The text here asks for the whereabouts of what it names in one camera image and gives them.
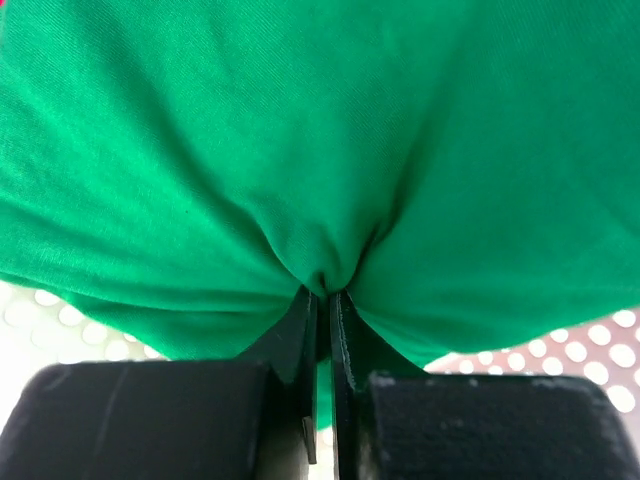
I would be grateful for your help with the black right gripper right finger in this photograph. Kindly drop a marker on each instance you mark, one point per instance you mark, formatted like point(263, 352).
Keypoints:
point(393, 420)

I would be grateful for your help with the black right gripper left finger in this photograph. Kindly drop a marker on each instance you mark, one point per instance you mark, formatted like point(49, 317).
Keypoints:
point(252, 416)

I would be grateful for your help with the green t-shirt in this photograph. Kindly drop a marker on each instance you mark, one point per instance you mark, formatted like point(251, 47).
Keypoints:
point(467, 170)

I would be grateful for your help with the white perforated laundry basket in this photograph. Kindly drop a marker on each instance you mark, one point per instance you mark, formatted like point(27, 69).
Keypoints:
point(39, 329)

